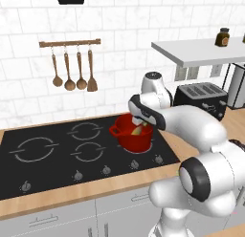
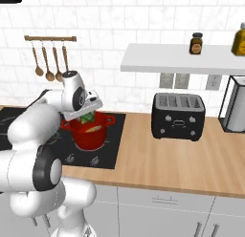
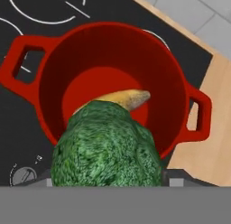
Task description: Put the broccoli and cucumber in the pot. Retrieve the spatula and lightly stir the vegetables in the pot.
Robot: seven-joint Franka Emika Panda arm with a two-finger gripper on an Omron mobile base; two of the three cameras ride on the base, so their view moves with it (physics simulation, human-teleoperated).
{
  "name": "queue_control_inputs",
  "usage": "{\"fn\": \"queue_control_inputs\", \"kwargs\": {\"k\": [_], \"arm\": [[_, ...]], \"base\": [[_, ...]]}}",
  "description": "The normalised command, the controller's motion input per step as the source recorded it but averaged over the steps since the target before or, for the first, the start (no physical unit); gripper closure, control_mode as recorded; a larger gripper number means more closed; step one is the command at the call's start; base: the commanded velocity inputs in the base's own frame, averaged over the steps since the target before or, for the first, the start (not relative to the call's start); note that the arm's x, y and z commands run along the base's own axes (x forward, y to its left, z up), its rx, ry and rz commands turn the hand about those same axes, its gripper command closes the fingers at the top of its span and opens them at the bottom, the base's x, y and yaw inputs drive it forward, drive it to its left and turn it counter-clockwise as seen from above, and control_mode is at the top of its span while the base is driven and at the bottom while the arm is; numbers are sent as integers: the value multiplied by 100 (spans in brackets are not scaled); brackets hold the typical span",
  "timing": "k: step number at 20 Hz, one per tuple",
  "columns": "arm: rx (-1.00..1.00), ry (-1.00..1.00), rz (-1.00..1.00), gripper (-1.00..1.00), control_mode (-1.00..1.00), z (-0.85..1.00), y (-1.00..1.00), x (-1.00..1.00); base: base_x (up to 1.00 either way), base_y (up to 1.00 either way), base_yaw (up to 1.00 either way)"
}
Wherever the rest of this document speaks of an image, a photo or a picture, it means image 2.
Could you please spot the yellow bottle with green cap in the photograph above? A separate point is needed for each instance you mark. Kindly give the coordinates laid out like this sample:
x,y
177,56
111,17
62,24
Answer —
x,y
240,41

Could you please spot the small wooden spoon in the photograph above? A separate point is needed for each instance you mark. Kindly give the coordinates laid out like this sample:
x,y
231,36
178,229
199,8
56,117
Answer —
x,y
38,67

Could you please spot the grey drawer front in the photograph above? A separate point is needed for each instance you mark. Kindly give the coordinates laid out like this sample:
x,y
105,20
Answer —
x,y
191,196
229,206

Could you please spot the grey cupboard door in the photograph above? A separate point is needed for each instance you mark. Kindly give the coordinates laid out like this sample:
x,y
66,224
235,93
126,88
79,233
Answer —
x,y
106,215
153,223
233,226

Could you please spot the grey wall outlet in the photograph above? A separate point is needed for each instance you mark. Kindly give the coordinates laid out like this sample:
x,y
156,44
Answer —
x,y
166,80
182,81

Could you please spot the dark jar with orange label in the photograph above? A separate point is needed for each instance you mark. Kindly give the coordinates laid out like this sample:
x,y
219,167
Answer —
x,y
196,45

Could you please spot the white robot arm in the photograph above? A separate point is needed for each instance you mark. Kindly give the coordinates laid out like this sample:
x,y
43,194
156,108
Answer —
x,y
30,129

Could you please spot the red pot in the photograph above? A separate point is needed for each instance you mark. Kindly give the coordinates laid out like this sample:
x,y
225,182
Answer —
x,y
90,139

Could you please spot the wooden wall rail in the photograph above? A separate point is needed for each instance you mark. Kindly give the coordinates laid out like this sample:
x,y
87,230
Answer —
x,y
48,38

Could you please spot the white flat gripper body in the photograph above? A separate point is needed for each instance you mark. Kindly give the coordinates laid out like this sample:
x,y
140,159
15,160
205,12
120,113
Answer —
x,y
79,111

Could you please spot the black toaster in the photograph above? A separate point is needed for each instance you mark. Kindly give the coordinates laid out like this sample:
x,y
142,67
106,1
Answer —
x,y
177,119

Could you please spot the black hob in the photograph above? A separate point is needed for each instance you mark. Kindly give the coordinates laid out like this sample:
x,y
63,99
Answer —
x,y
110,142

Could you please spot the white wall shelf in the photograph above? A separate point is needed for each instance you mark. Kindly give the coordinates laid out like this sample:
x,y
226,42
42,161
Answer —
x,y
178,59

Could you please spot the green broccoli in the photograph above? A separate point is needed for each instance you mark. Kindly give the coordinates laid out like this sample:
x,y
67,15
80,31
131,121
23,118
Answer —
x,y
86,118

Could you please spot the wooden spatula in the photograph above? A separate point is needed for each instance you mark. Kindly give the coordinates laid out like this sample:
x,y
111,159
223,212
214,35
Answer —
x,y
65,57

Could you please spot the grey hob knob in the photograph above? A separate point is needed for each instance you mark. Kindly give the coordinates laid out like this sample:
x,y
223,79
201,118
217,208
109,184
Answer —
x,y
69,158
94,160

